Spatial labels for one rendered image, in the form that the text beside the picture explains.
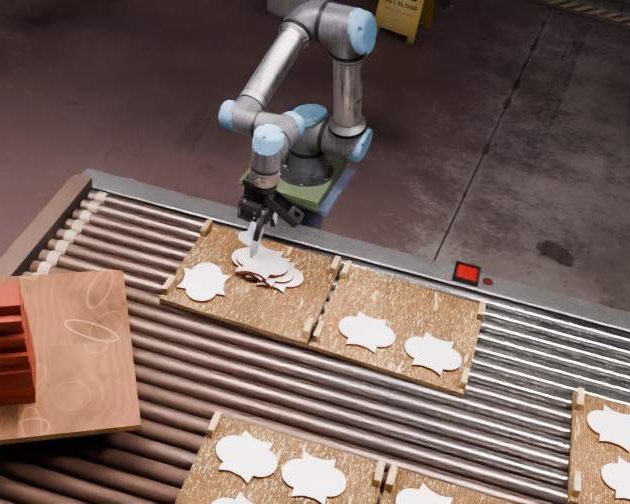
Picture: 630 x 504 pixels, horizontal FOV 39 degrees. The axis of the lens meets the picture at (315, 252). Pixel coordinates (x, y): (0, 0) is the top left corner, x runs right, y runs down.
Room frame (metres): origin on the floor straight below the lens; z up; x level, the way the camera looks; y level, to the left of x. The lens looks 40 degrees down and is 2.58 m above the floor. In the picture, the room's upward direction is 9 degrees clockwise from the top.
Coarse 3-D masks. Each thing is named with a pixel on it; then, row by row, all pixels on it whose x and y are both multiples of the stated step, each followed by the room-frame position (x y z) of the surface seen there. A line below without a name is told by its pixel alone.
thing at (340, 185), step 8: (344, 176) 2.47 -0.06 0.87; (352, 176) 2.49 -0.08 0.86; (336, 184) 2.41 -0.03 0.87; (344, 184) 2.42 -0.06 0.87; (336, 192) 2.37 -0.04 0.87; (328, 200) 2.32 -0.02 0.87; (336, 200) 2.34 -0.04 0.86; (304, 208) 2.27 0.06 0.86; (320, 208) 2.27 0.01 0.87; (328, 208) 2.27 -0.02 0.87; (304, 216) 2.34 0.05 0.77; (312, 216) 2.35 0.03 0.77; (320, 216) 2.38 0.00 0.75; (304, 224) 2.34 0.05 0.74; (312, 224) 2.35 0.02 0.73; (320, 224) 2.39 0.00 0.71
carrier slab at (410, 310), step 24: (336, 288) 1.83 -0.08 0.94; (360, 288) 1.85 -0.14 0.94; (384, 288) 1.86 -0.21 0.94; (408, 288) 1.88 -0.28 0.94; (336, 312) 1.73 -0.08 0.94; (384, 312) 1.76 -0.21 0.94; (408, 312) 1.78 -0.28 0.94; (432, 312) 1.80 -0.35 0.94; (456, 312) 1.81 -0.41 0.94; (336, 336) 1.64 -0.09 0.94; (408, 336) 1.69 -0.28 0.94; (432, 336) 1.70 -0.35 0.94; (456, 336) 1.72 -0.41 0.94; (360, 360) 1.57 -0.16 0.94; (384, 360) 1.59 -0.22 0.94; (408, 360) 1.60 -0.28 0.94; (432, 384) 1.53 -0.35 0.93; (456, 384) 1.55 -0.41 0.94
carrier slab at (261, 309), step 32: (192, 256) 1.86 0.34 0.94; (224, 256) 1.88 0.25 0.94; (288, 256) 1.93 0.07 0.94; (320, 256) 1.95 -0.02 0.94; (224, 288) 1.75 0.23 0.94; (256, 288) 1.78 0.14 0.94; (320, 288) 1.82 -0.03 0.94; (224, 320) 1.64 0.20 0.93; (256, 320) 1.65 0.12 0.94; (288, 320) 1.67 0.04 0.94
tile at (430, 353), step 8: (424, 336) 1.69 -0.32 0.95; (408, 344) 1.65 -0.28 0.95; (416, 344) 1.65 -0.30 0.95; (424, 344) 1.66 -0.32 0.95; (432, 344) 1.66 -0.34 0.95; (440, 344) 1.67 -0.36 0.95; (448, 344) 1.67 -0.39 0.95; (408, 352) 1.62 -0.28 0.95; (416, 352) 1.62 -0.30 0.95; (424, 352) 1.63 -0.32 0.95; (432, 352) 1.63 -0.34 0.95; (440, 352) 1.64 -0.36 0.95; (448, 352) 1.64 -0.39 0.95; (456, 352) 1.65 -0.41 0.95; (416, 360) 1.60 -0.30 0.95; (424, 360) 1.60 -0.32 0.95; (432, 360) 1.61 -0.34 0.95; (440, 360) 1.61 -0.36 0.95; (448, 360) 1.61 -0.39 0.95; (456, 360) 1.62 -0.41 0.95; (432, 368) 1.58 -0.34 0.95; (440, 368) 1.58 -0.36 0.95; (448, 368) 1.59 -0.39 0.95; (456, 368) 1.59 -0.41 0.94
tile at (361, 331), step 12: (360, 312) 1.74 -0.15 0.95; (348, 324) 1.69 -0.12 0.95; (360, 324) 1.69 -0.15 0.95; (372, 324) 1.70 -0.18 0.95; (384, 324) 1.71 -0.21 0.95; (348, 336) 1.64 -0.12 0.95; (360, 336) 1.65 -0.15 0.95; (372, 336) 1.66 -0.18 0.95; (384, 336) 1.66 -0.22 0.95; (372, 348) 1.61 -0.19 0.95; (384, 348) 1.63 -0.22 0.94
